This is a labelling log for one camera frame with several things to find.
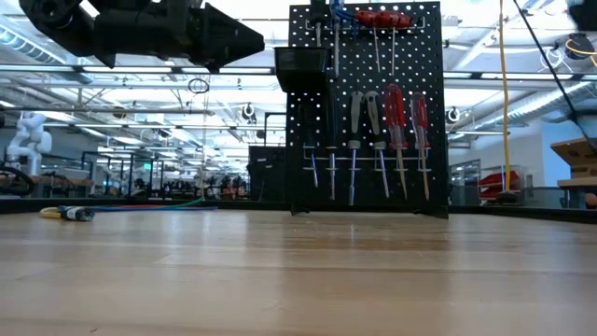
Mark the grey black nut driver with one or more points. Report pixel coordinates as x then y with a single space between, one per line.
355 112

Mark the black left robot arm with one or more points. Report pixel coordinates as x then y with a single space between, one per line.
93 28

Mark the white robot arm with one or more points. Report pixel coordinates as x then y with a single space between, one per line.
30 140

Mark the black metal peg board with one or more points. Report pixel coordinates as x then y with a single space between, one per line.
410 70

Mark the black plastic bin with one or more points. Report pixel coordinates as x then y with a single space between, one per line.
298 70

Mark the black cabinet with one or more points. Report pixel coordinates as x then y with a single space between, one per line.
266 172

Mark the black hoop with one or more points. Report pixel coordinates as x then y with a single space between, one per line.
29 186

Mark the red storage bins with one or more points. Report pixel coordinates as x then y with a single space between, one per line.
496 179

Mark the cardboard box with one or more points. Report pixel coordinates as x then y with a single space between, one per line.
580 156

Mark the silver hook rail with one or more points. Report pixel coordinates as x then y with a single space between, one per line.
420 23

